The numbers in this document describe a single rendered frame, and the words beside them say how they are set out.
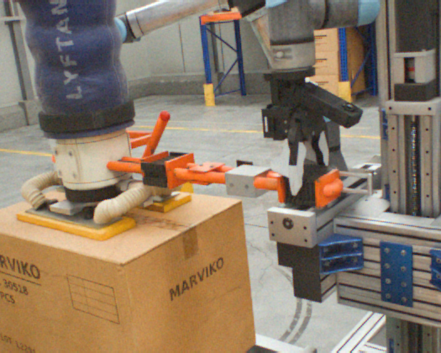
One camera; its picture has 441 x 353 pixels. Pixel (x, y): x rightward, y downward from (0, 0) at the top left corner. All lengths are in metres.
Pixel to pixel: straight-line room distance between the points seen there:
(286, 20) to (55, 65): 0.57
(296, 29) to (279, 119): 0.15
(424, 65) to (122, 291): 0.92
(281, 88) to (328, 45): 8.09
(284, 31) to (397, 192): 0.80
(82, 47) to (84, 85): 0.08
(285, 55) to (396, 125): 0.69
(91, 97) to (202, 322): 0.57
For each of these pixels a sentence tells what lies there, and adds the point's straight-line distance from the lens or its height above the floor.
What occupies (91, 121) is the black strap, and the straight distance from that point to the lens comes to 1.28.
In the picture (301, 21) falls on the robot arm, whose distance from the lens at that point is 0.95.
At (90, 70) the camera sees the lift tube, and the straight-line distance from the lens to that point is 1.29.
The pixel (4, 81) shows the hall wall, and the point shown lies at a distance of 11.14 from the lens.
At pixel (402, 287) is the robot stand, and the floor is 0.78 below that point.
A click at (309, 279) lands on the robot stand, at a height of 0.79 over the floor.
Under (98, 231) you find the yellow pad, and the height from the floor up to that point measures 1.10.
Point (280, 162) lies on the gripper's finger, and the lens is 0.98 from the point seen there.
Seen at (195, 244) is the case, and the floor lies 1.04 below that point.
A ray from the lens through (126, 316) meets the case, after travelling 1.17.
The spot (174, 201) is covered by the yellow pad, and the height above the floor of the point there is 1.10.
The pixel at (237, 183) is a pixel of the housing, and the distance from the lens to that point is 1.07.
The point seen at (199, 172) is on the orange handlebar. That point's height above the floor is 1.22.
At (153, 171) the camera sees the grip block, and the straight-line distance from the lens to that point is 1.19.
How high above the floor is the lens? 1.51
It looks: 16 degrees down
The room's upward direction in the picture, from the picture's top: 6 degrees counter-clockwise
